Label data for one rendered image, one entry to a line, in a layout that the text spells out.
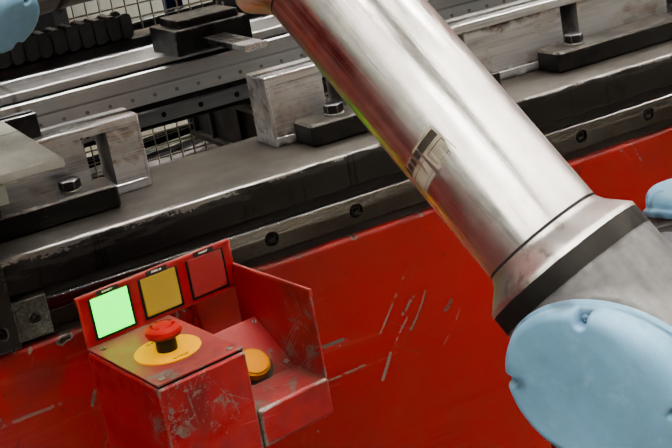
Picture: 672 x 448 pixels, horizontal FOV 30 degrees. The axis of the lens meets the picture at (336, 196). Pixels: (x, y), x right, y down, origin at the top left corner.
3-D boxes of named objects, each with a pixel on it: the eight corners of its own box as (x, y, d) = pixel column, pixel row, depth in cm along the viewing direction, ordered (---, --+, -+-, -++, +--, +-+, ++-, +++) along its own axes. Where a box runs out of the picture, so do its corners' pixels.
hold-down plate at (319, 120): (314, 148, 163) (310, 126, 162) (296, 142, 167) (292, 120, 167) (503, 91, 175) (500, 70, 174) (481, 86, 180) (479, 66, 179)
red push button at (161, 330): (161, 367, 130) (154, 335, 129) (143, 357, 133) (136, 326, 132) (194, 352, 132) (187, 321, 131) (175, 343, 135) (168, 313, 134)
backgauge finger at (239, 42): (218, 68, 167) (211, 32, 166) (153, 51, 190) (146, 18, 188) (297, 47, 172) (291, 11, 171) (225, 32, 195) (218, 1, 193)
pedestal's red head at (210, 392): (181, 492, 127) (144, 332, 122) (109, 445, 140) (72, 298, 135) (335, 413, 138) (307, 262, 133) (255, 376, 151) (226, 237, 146)
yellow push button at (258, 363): (246, 391, 139) (249, 379, 137) (227, 366, 140) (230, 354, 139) (274, 378, 141) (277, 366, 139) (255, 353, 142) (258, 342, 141)
